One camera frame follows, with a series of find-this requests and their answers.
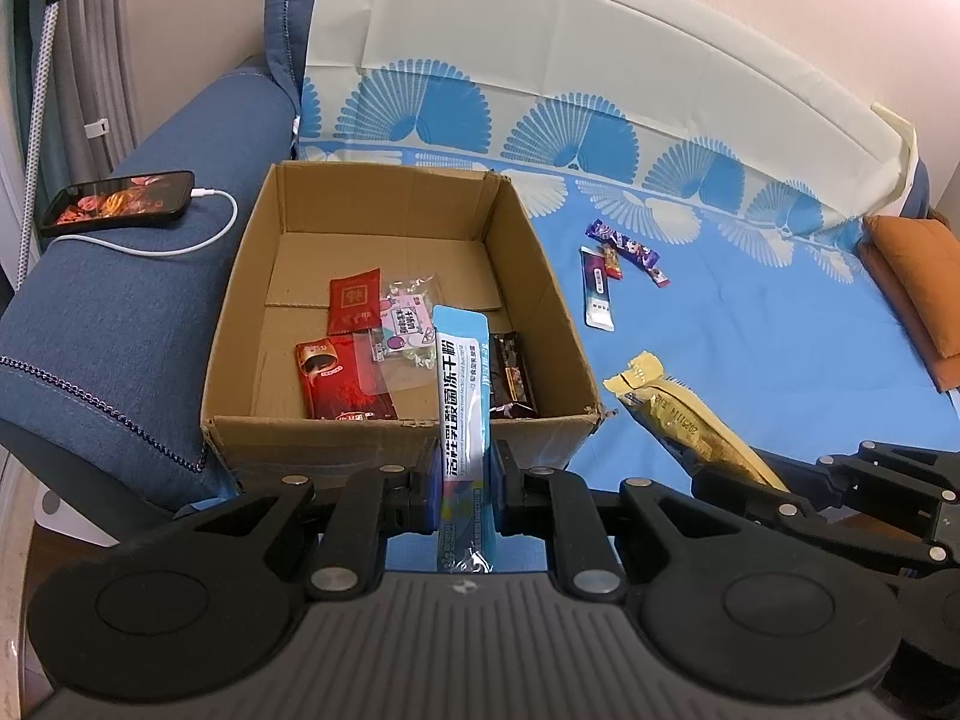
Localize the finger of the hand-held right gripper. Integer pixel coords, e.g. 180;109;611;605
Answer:
664;450;950;586
750;441;960;518

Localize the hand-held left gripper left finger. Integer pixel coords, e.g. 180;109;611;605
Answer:
172;435;445;602

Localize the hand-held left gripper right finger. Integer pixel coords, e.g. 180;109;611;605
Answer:
487;439;751;605

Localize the light blue stick sachet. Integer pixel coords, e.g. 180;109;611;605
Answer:
433;305;497;575

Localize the black chocolate bar packet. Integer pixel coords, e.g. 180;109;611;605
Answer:
484;333;540;421

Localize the large red snack packet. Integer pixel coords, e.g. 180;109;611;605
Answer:
294;334;399;422

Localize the brown cardboard box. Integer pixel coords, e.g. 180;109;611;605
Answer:
199;160;610;497

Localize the clear bag of pink candy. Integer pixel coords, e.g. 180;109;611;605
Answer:
356;277;440;395

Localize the yellow snack packet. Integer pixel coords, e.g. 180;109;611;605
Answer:
605;352;793;497

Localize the small dark red packet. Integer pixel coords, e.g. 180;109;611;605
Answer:
327;267;384;335

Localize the purple and white stick sachet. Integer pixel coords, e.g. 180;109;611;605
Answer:
580;247;618;333

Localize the pink printed snack bar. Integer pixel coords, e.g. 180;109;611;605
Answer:
621;242;671;290

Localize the purple snack packet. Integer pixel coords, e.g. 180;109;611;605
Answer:
584;218;637;262

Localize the orange cushion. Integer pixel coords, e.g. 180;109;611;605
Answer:
861;214;960;358
857;242;960;392

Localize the blue fabric sofa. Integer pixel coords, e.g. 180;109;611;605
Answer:
0;0;320;535

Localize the black smartphone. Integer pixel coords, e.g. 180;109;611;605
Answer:
39;169;197;238

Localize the black garment steamer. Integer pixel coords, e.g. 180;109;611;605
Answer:
13;0;67;286

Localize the grey curtain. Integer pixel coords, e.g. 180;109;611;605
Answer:
45;0;142;175

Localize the white charging cable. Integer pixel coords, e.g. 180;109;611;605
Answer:
45;186;240;258

